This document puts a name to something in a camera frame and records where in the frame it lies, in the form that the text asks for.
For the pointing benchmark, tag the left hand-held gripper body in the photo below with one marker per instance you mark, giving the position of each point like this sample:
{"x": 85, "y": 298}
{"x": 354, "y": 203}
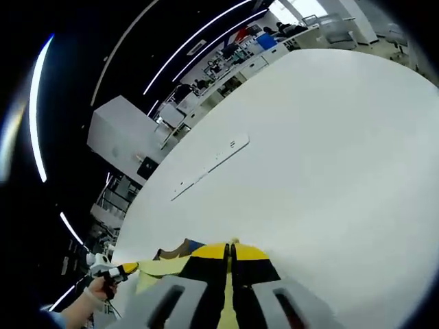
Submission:
{"x": 99, "y": 264}

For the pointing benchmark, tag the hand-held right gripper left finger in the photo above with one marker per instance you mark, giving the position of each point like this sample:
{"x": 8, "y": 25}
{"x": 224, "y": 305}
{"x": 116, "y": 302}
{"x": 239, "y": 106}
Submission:
{"x": 178, "y": 294}

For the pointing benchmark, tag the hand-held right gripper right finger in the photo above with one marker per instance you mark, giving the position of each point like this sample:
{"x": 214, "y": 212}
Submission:
{"x": 267, "y": 301}

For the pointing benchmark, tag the yellow blue black garment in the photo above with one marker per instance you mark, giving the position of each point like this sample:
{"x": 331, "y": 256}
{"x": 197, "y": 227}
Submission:
{"x": 161, "y": 269}

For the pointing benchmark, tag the person's left hand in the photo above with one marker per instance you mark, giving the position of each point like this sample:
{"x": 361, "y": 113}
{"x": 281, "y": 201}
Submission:
{"x": 102, "y": 290}

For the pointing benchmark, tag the black floor cabinet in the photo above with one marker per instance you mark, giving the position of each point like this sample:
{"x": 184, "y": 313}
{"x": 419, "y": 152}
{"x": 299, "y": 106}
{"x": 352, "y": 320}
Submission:
{"x": 147, "y": 168}

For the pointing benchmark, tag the white upright panel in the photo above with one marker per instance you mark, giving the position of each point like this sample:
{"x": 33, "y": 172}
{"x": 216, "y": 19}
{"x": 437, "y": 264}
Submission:
{"x": 171, "y": 114}

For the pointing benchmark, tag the straight ceiling light strip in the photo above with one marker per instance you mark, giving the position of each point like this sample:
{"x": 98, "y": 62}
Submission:
{"x": 34, "y": 113}

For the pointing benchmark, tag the ceiling air vent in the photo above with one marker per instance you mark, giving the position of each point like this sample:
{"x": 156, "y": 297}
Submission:
{"x": 197, "y": 47}

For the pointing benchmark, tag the long curved ceiling light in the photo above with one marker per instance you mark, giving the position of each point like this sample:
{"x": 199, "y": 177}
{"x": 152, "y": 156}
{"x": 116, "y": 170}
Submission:
{"x": 192, "y": 41}

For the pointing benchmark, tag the white drawer cabinet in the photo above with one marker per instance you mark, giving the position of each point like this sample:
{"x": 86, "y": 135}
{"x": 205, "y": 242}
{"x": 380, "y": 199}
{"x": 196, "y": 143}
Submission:
{"x": 255, "y": 65}
{"x": 276, "y": 53}

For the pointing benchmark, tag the short curved ceiling light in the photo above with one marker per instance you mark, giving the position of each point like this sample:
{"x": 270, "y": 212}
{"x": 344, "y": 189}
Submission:
{"x": 219, "y": 42}

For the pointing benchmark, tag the blue storage bin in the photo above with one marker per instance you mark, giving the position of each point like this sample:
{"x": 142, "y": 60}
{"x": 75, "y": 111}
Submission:
{"x": 267, "y": 42}

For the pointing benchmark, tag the grey office chair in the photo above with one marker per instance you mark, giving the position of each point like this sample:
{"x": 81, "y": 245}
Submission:
{"x": 339, "y": 29}

